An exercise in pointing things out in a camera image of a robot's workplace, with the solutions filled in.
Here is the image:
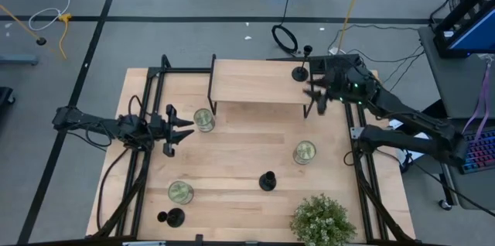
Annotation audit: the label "grey desk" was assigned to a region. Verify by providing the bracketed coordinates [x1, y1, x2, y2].
[417, 25, 495, 211]

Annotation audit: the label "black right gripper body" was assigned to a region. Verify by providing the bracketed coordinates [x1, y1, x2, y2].
[317, 66, 364, 115]

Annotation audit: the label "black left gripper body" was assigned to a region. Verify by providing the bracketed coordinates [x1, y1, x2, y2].
[148, 103, 179, 159]

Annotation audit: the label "coiled black floor cable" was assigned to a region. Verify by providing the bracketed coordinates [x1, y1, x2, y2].
[271, 0, 299, 55]

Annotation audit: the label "tall black candlestick holder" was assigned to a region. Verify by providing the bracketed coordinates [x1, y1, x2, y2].
[292, 44, 313, 83]

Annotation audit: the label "small green potted plant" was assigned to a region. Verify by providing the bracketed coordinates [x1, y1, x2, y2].
[289, 193, 359, 246]

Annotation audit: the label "yellow plug cable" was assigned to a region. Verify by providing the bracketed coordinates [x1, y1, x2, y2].
[57, 12, 73, 60]

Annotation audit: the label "orange floor cable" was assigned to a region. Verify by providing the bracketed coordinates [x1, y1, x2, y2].
[334, 0, 369, 52]

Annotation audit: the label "black floor cable bundle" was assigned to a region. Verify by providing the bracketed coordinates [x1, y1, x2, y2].
[327, 23, 426, 92]

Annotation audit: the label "wooden shelf with black legs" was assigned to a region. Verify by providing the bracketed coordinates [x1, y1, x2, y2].
[207, 54, 315, 119]

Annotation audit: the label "medium black candlestick holder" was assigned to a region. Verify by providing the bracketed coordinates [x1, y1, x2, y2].
[156, 207, 186, 228]

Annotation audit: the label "green glass jar candle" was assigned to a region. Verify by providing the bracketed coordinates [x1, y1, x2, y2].
[292, 140, 317, 166]
[167, 180, 195, 206]
[193, 108, 217, 134]

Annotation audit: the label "black floor object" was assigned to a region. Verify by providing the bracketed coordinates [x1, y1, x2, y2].
[0, 86, 17, 108]

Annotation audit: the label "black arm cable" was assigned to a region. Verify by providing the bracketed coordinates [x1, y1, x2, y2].
[95, 147, 131, 232]
[127, 94, 154, 123]

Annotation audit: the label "thin yellow cord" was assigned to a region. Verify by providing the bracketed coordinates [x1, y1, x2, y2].
[0, 4, 67, 60]

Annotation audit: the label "purple lanyard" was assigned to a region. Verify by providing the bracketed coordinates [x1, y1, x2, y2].
[462, 56, 495, 143]

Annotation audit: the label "short black candlestick holder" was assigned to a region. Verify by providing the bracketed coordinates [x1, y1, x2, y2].
[258, 170, 278, 193]

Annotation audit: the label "rainbow backlit keyboard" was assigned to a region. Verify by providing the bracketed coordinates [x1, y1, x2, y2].
[459, 129, 495, 176]

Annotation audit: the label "grey furniture foot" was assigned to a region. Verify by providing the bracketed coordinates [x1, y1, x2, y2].
[0, 54, 39, 67]

